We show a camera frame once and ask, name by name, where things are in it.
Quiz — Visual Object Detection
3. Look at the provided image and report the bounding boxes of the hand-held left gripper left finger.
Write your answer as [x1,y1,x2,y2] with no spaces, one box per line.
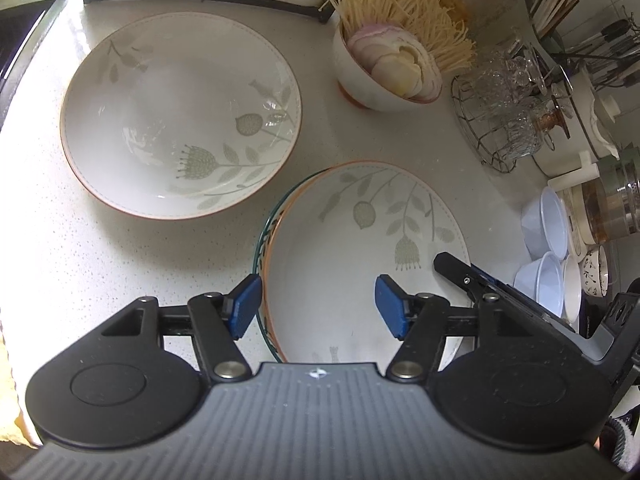
[95,274,262,385]

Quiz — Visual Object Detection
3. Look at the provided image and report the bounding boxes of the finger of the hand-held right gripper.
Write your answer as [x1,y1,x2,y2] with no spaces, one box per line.
[434,253,578,341]

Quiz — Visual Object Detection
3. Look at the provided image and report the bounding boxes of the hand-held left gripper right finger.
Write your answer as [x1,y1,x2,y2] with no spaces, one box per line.
[375,275,566,385]

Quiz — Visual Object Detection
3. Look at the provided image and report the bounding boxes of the orange rimmed floral plate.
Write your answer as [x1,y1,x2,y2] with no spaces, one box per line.
[261,161,472,364]

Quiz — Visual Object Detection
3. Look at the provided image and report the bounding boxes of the large floral plate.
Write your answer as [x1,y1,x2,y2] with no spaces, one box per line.
[59,11,304,221]

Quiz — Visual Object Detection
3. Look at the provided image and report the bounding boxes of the person's right forearm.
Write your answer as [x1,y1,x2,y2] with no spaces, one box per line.
[595,405,640,478]

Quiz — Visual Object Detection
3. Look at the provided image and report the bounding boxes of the green rimmed plate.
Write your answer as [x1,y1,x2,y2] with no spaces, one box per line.
[253,172,321,363]

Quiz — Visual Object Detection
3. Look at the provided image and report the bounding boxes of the leaf patterned small bowl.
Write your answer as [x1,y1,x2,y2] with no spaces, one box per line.
[580,244,611,300]

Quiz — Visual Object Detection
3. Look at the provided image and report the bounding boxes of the glass kettle on cream base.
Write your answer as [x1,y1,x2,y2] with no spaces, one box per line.
[547,157,640,258]

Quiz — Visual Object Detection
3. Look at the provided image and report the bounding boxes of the amber glass cup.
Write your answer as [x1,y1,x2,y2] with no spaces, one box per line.
[537,109,572,137]

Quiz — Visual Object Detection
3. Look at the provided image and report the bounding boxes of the group of clear glass cups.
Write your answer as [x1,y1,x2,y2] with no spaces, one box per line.
[462,25,571,161]

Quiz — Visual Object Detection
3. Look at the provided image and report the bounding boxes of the white electric pot with lid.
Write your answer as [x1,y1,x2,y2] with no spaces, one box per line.
[565,66,628,176]

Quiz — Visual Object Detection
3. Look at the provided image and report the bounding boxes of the white bowl with orange base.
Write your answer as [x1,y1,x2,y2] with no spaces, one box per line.
[332,22,443,112]

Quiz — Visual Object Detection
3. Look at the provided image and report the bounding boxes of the cut purple onion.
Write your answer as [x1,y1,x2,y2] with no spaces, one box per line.
[347,24,442,100]

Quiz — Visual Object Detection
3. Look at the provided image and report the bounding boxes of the yellow cloth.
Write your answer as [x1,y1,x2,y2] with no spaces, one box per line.
[0,332,38,448]

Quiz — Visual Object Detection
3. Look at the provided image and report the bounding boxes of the hanging kitchen utensils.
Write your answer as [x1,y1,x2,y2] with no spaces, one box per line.
[565,19,640,88]

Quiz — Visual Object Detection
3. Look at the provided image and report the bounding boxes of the bundle of dried noodles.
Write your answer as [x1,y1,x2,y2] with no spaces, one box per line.
[319,0,478,73]

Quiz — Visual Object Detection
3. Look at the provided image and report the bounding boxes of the dark sink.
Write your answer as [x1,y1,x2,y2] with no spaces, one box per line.
[0,0,67,106]

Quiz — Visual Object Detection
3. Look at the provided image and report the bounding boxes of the round wire rack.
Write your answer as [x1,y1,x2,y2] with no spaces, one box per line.
[451,75,546,174]

